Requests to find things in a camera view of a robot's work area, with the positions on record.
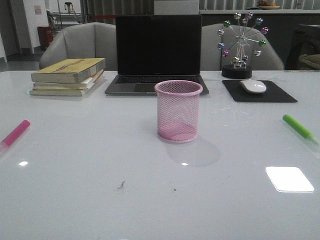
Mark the white computer mouse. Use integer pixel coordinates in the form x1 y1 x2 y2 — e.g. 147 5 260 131
240 79 267 94

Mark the left grey armchair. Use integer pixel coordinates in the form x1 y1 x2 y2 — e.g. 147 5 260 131
39 22 118 71

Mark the black mouse pad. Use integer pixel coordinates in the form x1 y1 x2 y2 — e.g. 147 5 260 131
222 80 298 103

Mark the green highlighter pen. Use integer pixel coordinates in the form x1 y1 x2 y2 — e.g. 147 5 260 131
282 114 320 146

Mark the bottom pale green book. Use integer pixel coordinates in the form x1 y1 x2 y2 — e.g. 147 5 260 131
29 78 107 97

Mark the middle white book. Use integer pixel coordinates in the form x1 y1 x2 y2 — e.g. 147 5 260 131
33 70 104 90

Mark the red trash bin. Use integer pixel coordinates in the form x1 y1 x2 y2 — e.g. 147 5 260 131
37 26 53 51

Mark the ferris wheel desk ornament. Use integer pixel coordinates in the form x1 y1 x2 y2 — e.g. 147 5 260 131
216 12 269 79

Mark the fruit bowl on counter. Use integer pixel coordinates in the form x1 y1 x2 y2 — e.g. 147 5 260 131
257 0 280 10

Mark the grey armchair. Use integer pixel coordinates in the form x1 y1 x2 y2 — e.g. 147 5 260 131
39 22 118 71
200 23 285 71

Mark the pink highlighter pen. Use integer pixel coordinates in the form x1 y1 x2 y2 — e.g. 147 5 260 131
0 119 31 157

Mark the grey open laptop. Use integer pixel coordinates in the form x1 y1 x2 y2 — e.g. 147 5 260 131
105 14 209 96

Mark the right grey armchair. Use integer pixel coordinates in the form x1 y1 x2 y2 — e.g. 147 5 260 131
200 23 285 71

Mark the top yellow book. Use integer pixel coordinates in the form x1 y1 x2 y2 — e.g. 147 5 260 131
31 58 106 84

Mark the pink mesh pen holder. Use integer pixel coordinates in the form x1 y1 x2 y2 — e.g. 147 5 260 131
154 80 203 143

